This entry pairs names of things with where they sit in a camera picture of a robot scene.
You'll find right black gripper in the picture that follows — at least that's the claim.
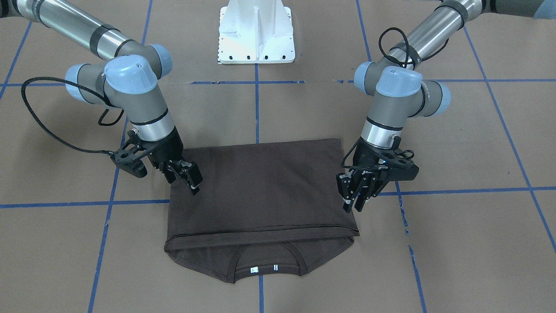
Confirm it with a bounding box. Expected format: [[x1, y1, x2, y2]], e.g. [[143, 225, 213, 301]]
[[146, 128, 203, 195]]

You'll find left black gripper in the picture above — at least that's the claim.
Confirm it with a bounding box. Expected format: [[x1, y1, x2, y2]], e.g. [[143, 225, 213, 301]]
[[336, 137, 398, 213]]

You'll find dark brown t-shirt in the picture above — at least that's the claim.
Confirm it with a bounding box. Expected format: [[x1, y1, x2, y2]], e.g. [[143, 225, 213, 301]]
[[164, 139, 359, 283]]

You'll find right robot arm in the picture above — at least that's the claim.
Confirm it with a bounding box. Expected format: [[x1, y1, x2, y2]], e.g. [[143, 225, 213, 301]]
[[1, 0, 202, 194]]

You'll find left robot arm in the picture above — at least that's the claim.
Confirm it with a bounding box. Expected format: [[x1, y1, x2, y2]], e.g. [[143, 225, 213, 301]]
[[336, 0, 555, 212]]

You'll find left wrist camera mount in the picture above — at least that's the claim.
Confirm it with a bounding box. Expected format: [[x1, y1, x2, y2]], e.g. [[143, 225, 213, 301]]
[[379, 149, 420, 182]]

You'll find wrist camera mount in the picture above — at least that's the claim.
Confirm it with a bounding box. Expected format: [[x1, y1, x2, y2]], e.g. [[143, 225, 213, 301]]
[[379, 149, 420, 182], [109, 132, 147, 178]]

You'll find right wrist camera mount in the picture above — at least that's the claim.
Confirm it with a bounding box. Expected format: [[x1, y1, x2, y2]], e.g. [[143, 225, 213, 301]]
[[109, 132, 147, 178]]

